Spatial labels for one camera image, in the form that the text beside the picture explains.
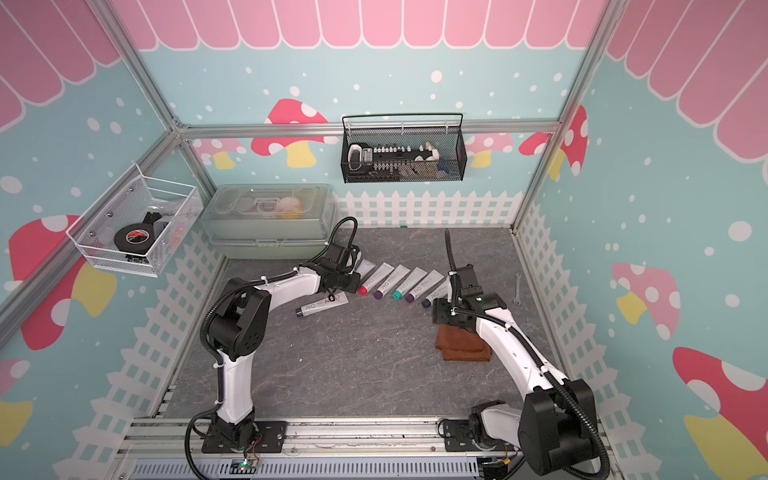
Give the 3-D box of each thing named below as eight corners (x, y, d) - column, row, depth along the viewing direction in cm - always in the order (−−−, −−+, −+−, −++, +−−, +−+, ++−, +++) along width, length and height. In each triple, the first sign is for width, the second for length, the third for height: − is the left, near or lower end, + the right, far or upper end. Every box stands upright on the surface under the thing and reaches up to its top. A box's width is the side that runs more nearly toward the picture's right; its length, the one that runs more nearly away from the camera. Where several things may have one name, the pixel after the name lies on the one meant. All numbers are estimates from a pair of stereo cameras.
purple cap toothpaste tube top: (371, 295, 103) (371, 290, 101) (399, 268, 111) (399, 263, 108) (380, 301, 102) (380, 297, 99) (408, 273, 109) (408, 269, 107)
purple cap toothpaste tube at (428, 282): (411, 305, 101) (412, 301, 99) (403, 297, 103) (403, 293, 100) (442, 279, 107) (443, 275, 105) (433, 272, 109) (434, 268, 107)
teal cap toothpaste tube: (392, 297, 103) (392, 293, 101) (416, 270, 110) (416, 265, 108) (401, 303, 101) (401, 299, 99) (425, 275, 109) (425, 271, 106)
